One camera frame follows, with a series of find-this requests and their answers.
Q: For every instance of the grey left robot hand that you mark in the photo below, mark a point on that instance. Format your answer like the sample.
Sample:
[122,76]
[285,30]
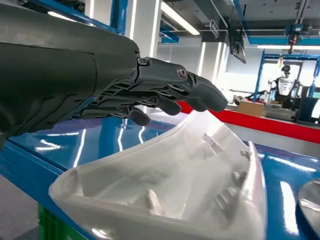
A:
[62,76]

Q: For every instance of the blue metal shelf rack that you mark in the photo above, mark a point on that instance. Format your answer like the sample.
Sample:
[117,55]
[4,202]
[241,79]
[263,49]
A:
[87,145]

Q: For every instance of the green plastic crate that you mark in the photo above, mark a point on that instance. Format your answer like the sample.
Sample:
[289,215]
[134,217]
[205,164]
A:
[52,227]

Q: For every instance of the ceiling light strip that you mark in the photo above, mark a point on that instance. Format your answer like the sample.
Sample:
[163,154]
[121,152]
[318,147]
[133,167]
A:
[180,18]

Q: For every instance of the hanging sign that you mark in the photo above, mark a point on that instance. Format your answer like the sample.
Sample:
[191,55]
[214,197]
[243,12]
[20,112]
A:
[214,29]

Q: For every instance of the black hanging monitor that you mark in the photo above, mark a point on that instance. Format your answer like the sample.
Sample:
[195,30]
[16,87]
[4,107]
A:
[237,46]

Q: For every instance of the brown cardboard box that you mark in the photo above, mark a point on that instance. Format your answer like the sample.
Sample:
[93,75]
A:
[250,108]

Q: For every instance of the red barrier belt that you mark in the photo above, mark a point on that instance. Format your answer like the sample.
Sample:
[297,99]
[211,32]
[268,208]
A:
[263,124]

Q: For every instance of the white black humanoid robot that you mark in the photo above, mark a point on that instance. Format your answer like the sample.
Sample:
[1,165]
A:
[284,86]

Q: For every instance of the overhead hoist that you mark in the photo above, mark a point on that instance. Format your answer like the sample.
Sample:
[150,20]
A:
[293,31]

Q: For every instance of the silver wheel hubcap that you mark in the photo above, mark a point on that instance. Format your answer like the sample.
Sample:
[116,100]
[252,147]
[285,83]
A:
[309,205]

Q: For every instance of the blue gantry frame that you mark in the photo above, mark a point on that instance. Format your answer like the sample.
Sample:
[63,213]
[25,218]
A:
[260,73]

